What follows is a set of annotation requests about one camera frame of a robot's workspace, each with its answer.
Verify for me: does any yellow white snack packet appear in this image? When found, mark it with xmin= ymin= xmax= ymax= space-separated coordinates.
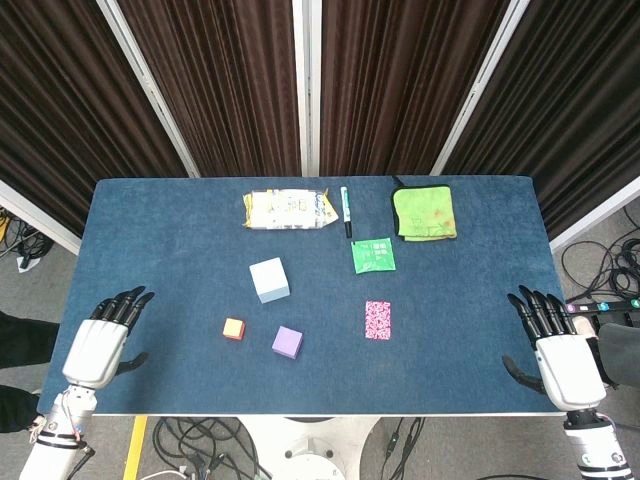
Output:
xmin=242 ymin=187 xmax=340 ymax=232

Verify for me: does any black floor cable bundle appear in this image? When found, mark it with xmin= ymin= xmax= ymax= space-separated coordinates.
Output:
xmin=151 ymin=417 xmax=274 ymax=480
xmin=377 ymin=417 xmax=426 ymax=480
xmin=0 ymin=207 xmax=54 ymax=264
xmin=559 ymin=204 xmax=640 ymax=301

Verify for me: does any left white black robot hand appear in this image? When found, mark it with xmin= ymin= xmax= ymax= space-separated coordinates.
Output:
xmin=61 ymin=285 xmax=155 ymax=389

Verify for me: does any large light blue cube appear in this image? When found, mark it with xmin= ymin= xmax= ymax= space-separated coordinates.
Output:
xmin=248 ymin=257 xmax=292 ymax=305

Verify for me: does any blue fabric table cover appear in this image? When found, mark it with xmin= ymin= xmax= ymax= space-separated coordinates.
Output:
xmin=37 ymin=175 xmax=576 ymax=416

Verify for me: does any green sachet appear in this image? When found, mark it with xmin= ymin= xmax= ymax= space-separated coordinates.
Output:
xmin=350 ymin=237 xmax=397 ymax=275

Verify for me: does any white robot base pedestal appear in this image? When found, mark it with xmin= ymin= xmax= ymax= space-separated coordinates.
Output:
xmin=239 ymin=417 xmax=381 ymax=480

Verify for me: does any folded lime green cloth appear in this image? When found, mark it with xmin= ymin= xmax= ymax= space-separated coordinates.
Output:
xmin=390 ymin=175 xmax=458 ymax=244

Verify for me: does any yellow floor tape strip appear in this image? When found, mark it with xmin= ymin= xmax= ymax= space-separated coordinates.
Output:
xmin=122 ymin=415 xmax=149 ymax=480

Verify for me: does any black power strip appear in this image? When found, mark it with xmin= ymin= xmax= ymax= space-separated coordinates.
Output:
xmin=564 ymin=297 xmax=640 ymax=317

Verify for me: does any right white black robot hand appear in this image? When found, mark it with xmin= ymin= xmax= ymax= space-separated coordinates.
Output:
xmin=501 ymin=284 xmax=607 ymax=414

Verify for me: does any pink white patterned card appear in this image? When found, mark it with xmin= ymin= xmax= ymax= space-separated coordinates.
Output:
xmin=364 ymin=300 xmax=393 ymax=341

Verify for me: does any green white marker pen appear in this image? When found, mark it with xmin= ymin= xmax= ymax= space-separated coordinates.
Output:
xmin=340 ymin=186 xmax=354 ymax=238

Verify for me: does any white table frame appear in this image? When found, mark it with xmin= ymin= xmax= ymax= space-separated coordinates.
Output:
xmin=92 ymin=412 xmax=571 ymax=420

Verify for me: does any black fabric bundle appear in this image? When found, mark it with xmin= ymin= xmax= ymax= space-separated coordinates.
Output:
xmin=0 ymin=309 xmax=60 ymax=371

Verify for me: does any brown pleated curtain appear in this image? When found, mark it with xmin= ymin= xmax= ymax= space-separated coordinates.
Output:
xmin=0 ymin=0 xmax=189 ymax=236
xmin=117 ymin=0 xmax=301 ymax=177
xmin=319 ymin=0 xmax=521 ymax=177
xmin=442 ymin=0 xmax=640 ymax=239

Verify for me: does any purple cube block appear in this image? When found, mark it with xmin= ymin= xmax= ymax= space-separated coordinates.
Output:
xmin=271 ymin=325 xmax=305 ymax=360

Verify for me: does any white partition frame post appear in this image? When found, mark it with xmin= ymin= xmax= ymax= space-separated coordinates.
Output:
xmin=0 ymin=178 xmax=84 ymax=256
xmin=291 ymin=0 xmax=322 ymax=177
xmin=430 ymin=0 xmax=532 ymax=176
xmin=548 ymin=177 xmax=640 ymax=254
xmin=95 ymin=0 xmax=202 ymax=179

